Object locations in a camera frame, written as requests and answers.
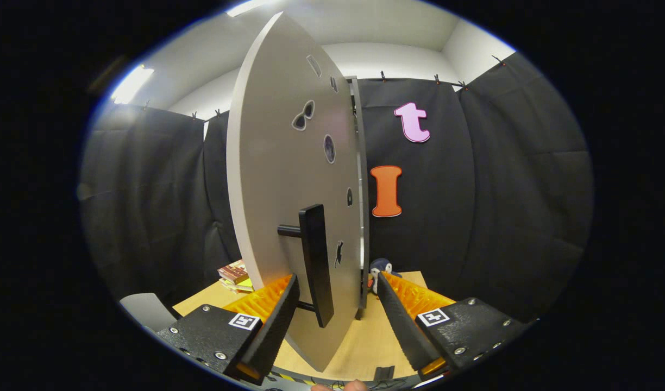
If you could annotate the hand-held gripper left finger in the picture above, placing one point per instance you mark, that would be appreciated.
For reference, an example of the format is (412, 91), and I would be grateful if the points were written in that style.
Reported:
(273, 331)

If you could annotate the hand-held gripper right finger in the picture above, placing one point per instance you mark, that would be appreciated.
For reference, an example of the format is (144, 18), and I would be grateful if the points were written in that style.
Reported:
(403, 331)

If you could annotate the black table clamp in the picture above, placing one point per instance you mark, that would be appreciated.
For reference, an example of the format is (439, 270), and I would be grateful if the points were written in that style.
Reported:
(384, 373)

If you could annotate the yellow book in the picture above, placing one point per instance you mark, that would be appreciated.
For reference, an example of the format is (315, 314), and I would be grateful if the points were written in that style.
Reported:
(244, 285)

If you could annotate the penguin plush toy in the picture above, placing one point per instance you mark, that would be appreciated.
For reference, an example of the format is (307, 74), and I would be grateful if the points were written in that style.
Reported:
(381, 267)

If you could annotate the grey chair back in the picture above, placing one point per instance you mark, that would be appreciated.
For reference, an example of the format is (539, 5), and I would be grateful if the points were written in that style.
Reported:
(145, 310)

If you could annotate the black backdrop cloth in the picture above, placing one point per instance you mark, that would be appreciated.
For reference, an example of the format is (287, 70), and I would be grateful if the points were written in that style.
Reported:
(501, 190)

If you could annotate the row of black cloth clips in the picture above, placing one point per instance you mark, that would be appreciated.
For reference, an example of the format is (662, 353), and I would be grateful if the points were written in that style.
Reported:
(382, 75)

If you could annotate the narrow ceiling light panel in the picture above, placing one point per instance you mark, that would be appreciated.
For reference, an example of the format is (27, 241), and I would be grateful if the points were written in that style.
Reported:
(130, 84)

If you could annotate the wide ceiling light panel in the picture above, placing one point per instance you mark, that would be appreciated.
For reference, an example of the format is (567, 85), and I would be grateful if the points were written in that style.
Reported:
(245, 6)

